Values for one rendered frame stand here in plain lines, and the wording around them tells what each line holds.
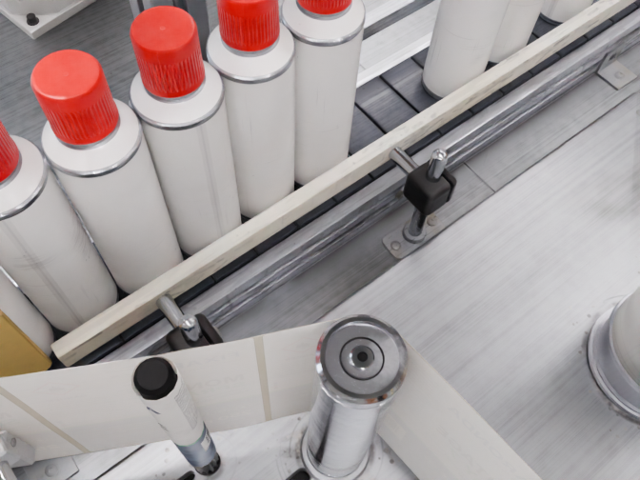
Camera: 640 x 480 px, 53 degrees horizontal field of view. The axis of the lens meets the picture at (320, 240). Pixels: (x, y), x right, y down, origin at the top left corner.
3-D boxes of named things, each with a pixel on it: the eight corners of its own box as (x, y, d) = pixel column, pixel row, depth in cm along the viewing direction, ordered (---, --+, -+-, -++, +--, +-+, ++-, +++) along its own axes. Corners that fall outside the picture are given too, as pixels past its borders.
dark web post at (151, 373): (203, 482, 41) (145, 406, 25) (189, 460, 42) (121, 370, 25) (226, 465, 42) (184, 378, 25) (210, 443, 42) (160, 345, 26)
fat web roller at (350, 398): (329, 502, 41) (354, 438, 24) (286, 443, 42) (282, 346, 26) (384, 456, 42) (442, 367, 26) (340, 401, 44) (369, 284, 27)
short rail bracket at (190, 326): (203, 407, 48) (179, 353, 38) (159, 343, 51) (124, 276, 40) (239, 381, 49) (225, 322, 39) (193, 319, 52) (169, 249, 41)
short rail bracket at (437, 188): (411, 256, 55) (440, 176, 45) (389, 231, 56) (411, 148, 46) (439, 236, 56) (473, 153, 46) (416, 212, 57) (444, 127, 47)
